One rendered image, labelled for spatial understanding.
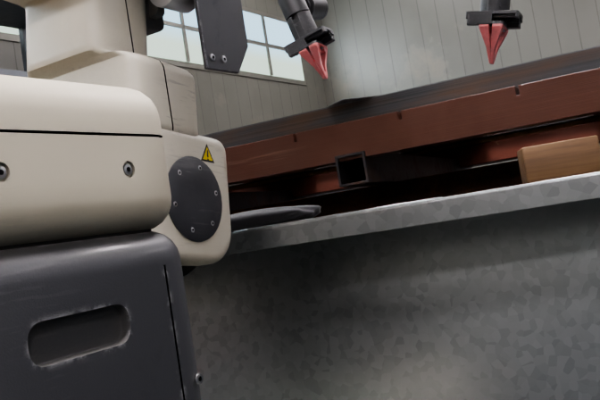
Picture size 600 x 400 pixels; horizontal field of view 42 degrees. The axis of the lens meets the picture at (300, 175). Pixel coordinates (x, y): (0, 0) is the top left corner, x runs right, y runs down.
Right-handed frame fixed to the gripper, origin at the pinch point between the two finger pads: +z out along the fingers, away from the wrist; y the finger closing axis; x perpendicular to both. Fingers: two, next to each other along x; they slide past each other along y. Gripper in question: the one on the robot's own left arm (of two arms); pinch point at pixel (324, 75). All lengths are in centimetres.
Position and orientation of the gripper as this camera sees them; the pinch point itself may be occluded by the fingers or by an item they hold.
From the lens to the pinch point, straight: 172.1
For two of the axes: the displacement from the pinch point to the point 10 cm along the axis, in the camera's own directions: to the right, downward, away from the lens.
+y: -8.4, 4.1, 3.6
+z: 3.9, 9.1, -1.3
